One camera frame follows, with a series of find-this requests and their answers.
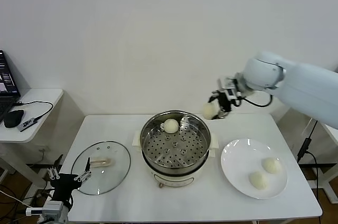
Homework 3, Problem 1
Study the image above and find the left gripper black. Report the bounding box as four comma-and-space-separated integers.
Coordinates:
47, 155, 92, 203

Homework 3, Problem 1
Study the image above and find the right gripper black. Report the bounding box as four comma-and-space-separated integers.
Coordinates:
209, 90, 235, 120

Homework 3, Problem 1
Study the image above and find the white steamed baozi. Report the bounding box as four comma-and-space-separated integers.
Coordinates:
163, 118, 180, 134
248, 171, 269, 190
261, 157, 282, 175
202, 103, 220, 121

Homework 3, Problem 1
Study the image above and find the glass pot lid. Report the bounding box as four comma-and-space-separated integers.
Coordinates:
70, 141, 132, 195

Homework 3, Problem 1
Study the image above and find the stainless steel steamer basket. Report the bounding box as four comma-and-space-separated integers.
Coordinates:
132, 111, 220, 172

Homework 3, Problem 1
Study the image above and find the white round plate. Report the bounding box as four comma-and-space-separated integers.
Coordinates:
220, 138, 289, 200

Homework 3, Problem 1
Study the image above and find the black computer mouse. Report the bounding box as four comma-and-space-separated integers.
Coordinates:
4, 109, 25, 129

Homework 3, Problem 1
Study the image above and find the open black laptop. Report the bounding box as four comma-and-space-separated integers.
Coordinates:
0, 50, 22, 123

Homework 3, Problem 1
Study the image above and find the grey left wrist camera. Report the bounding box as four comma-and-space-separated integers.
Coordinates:
25, 200, 65, 217

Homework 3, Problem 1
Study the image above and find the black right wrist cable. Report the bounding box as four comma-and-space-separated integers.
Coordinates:
236, 94, 274, 108

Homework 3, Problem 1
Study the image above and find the white floor cable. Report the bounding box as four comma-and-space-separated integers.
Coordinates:
0, 191, 42, 213

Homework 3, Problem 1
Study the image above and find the black floor cable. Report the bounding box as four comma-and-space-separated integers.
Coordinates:
0, 183, 53, 207

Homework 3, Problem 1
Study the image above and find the black usb cable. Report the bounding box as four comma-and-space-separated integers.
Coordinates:
14, 100, 54, 122

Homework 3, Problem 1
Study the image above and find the black power adapter cable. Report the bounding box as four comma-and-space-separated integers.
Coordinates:
297, 120, 325, 190

